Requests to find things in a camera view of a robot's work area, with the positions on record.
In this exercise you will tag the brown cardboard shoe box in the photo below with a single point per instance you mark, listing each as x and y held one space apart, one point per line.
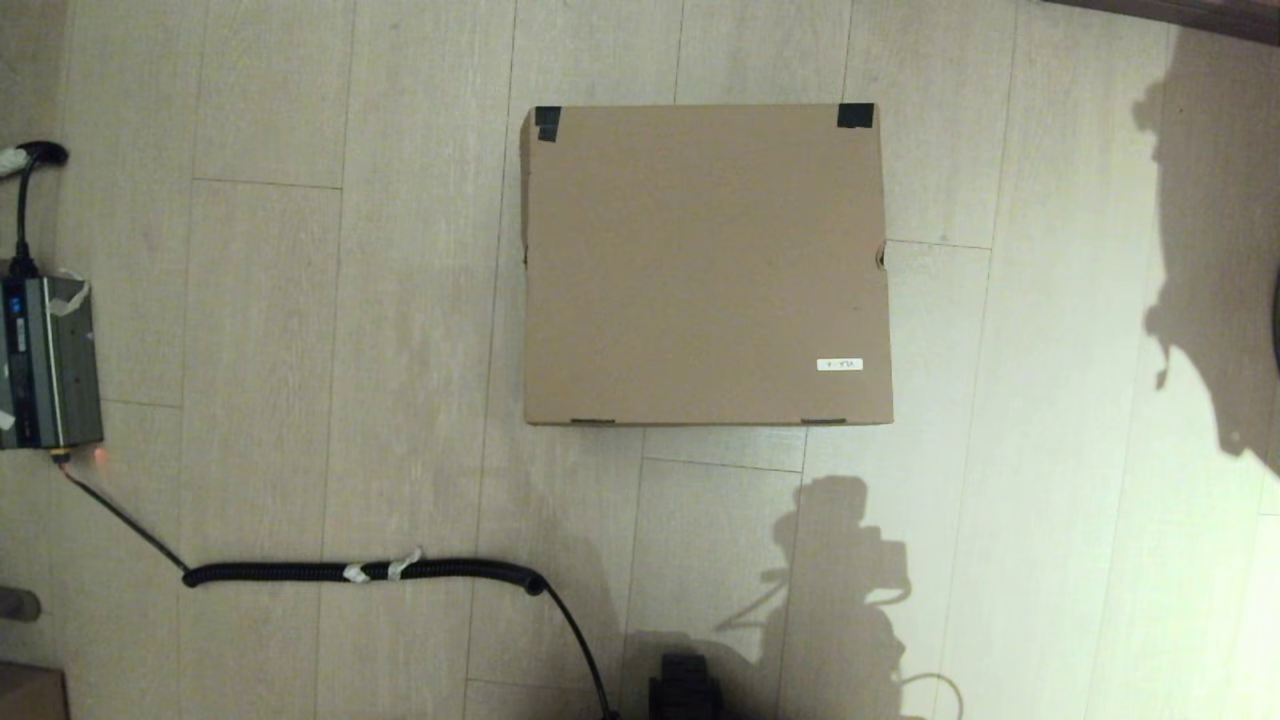
700 270

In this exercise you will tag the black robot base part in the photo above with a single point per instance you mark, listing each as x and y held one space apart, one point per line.
685 690

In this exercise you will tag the long white tape strip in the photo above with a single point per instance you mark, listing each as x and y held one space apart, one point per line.
398 568

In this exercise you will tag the short white tape strip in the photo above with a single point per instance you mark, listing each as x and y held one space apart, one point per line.
356 574

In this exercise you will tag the grey metal power supply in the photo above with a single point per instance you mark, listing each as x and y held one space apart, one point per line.
50 360

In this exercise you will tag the grey rounded object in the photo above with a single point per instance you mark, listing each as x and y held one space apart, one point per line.
15 605

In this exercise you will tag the dark wooden baseboard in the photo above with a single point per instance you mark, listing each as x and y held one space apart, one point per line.
1230 15

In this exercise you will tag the brown cardboard carton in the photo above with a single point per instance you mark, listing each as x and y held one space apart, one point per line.
30 695

